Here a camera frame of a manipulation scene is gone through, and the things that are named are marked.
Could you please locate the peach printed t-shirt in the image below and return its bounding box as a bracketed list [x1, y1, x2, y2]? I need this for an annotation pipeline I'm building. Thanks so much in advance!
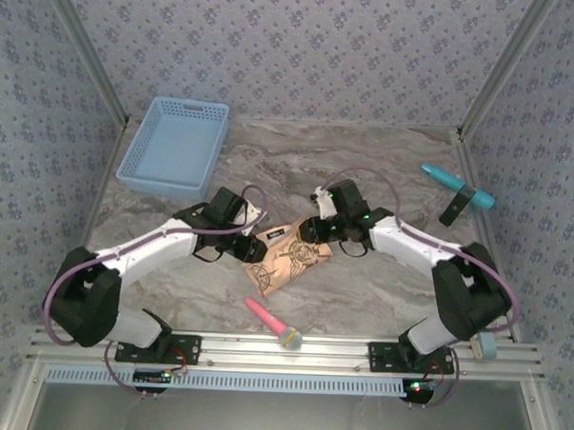
[239, 213, 335, 303]

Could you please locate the light blue plastic basket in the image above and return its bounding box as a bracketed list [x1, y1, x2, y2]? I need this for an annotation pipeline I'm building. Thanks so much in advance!
[114, 94, 231, 203]

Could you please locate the teal plastic stick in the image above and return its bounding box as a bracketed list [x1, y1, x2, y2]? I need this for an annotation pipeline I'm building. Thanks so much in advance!
[419, 163, 499, 211]

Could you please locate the black rectangular block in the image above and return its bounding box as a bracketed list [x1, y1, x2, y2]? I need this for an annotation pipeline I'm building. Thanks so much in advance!
[437, 185, 475, 228]

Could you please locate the pink toy microphone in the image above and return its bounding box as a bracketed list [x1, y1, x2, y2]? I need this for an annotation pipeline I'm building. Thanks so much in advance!
[242, 296, 307, 353]

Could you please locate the small left circuit board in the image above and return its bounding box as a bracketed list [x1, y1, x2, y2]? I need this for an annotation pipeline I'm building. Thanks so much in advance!
[132, 367, 174, 387]

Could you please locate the small circuit board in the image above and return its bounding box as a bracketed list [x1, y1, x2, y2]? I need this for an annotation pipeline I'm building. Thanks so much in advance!
[402, 378, 438, 403]
[132, 367, 174, 387]

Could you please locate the small right circuit board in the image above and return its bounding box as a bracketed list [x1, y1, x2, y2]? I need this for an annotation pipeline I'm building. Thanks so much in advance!
[402, 378, 438, 403]

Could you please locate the light blue eraser block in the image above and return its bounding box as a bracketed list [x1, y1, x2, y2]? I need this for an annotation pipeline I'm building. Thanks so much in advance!
[468, 331, 500, 363]

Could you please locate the grey metal panel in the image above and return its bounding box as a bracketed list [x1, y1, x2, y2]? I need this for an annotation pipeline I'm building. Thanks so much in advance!
[0, 358, 569, 430]

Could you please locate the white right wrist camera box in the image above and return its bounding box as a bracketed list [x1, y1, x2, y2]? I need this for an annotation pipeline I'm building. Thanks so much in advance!
[308, 187, 338, 221]

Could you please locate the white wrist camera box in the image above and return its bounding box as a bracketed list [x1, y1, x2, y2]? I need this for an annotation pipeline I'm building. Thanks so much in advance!
[243, 201, 267, 225]
[308, 187, 338, 221]

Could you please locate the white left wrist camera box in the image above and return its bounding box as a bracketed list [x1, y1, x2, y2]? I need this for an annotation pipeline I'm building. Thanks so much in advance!
[243, 201, 267, 225]

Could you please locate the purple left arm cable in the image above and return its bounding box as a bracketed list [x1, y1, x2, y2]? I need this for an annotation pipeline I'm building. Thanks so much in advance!
[39, 175, 270, 401]

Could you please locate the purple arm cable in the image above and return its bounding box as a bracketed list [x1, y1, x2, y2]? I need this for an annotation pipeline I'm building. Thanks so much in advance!
[316, 166, 527, 413]
[39, 175, 270, 401]

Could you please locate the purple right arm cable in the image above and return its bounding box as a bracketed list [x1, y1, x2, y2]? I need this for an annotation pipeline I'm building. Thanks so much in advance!
[316, 166, 527, 413]

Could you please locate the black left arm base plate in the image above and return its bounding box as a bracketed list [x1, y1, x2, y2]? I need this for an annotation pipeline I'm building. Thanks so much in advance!
[113, 330, 203, 367]

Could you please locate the aluminium mounting rail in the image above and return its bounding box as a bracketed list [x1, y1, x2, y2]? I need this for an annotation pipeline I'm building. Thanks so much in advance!
[27, 322, 547, 383]

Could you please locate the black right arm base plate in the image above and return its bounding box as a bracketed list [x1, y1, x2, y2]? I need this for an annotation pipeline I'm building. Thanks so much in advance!
[366, 341, 457, 377]

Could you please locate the light blue slotted cable duct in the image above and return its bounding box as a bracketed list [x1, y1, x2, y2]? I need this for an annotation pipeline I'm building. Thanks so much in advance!
[44, 362, 405, 400]

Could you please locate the aluminium frame post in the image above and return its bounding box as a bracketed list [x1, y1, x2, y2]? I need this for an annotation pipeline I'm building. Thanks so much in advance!
[32, 0, 136, 129]
[455, 0, 561, 145]

